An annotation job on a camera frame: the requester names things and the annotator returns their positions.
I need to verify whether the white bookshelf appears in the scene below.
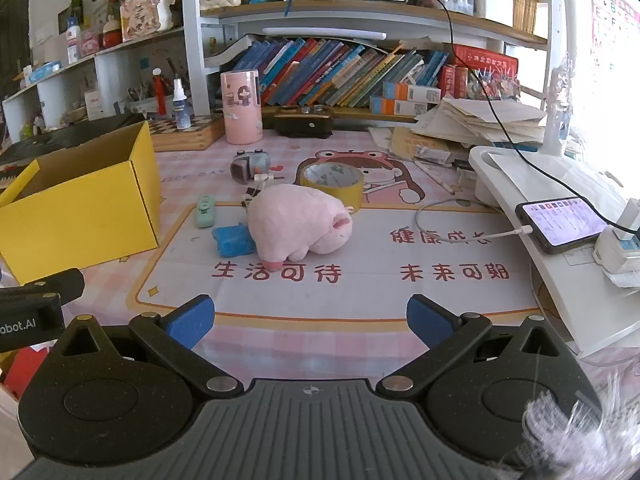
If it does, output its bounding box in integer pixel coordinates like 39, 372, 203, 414
180, 0, 551, 123

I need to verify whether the brown paper envelope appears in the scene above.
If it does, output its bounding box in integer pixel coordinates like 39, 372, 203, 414
390, 127, 466, 163

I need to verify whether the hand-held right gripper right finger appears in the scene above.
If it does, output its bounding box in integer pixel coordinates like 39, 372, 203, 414
375, 294, 576, 396

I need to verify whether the white power adapter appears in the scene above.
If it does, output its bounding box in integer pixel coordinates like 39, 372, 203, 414
592, 200, 640, 276

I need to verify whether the person's right fluffy sleeved forearm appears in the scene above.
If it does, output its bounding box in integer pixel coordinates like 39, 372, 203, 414
520, 375, 640, 480

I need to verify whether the blue tissue pack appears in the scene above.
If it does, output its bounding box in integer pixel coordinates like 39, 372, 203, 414
27, 61, 63, 83

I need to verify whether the red bottle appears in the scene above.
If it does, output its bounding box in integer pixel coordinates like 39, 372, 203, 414
152, 68, 168, 116

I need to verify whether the orange blue white box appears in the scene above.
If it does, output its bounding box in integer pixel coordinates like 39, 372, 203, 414
371, 97, 431, 117
382, 82, 443, 102

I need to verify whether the white printed paper packet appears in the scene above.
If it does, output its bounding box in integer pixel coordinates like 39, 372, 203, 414
417, 145, 451, 165

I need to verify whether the black cable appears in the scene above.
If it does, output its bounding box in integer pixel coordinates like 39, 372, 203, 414
415, 0, 640, 236

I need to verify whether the white container of pens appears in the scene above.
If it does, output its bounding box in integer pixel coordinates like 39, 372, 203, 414
127, 85, 156, 111

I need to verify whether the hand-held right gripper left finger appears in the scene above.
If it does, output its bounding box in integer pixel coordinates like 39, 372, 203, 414
50, 294, 246, 396

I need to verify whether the black electronic keyboard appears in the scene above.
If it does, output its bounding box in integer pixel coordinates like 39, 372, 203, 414
0, 112, 146, 191

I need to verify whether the white charging cable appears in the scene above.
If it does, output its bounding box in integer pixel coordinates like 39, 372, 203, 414
415, 200, 533, 243

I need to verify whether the white lotion bottle blue cap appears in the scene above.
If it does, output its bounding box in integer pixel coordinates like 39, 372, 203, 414
66, 16, 82, 63

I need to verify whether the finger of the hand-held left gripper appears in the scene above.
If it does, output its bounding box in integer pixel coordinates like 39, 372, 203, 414
22, 268, 85, 306

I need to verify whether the black binder clip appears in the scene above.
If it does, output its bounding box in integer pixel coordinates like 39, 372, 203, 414
241, 172, 283, 208

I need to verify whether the red cardboard box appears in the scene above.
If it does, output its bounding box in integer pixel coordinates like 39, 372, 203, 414
2, 347, 51, 401

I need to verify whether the grey blue cartoon toy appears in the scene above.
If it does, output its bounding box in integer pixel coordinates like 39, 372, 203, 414
230, 148, 271, 183

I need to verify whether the pink checked cloth desktop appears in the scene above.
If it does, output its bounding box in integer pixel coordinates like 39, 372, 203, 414
0, 127, 640, 401

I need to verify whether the long row of leaning books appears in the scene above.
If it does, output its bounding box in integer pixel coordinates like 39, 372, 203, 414
227, 37, 451, 108

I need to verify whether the stack of loose papers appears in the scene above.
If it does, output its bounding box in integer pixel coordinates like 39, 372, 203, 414
410, 97, 548, 151

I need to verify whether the black box with brown lid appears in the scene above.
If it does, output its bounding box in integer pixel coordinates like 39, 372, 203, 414
261, 105, 335, 139

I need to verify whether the alphabet wall chart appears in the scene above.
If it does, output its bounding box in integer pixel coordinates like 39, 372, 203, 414
587, 0, 640, 91

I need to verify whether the white low shelf unit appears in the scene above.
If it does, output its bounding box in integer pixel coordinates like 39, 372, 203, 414
0, 27, 188, 146

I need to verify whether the red boxed book set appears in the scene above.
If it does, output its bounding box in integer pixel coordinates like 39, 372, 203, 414
440, 45, 521, 101

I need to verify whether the yellow tape roll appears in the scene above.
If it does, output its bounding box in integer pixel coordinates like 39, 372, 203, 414
299, 162, 366, 211

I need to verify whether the smartphone with colourful screen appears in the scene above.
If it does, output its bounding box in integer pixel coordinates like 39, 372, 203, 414
515, 196, 612, 255

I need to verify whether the green correction tape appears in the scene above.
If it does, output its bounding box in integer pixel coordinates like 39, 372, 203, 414
195, 195, 217, 229

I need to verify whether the pink white ceramic ornament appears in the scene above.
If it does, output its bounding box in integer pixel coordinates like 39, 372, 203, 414
120, 0, 176, 43

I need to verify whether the wooden chessboard box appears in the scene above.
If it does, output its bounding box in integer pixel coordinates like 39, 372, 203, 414
147, 115, 226, 152

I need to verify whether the red round jar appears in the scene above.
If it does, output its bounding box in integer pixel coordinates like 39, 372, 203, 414
101, 15, 123, 51

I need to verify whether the blue sponge block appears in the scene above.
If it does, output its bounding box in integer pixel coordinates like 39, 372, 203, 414
212, 222, 257, 257

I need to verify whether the white tall pen holder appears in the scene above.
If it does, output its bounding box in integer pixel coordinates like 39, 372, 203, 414
472, 0, 516, 28

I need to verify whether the white pencil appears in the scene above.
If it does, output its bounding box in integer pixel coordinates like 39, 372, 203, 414
414, 160, 457, 196

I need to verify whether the yellow cardboard box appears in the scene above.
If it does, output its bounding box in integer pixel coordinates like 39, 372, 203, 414
0, 121, 162, 286

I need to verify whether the pink cartoon cylinder canister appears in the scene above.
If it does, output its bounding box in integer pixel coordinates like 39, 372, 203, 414
220, 69, 263, 146

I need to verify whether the white desk lamp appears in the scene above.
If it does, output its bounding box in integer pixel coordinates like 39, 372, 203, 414
468, 0, 640, 358

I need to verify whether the pink plush pig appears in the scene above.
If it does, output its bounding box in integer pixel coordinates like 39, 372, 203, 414
247, 183, 355, 272

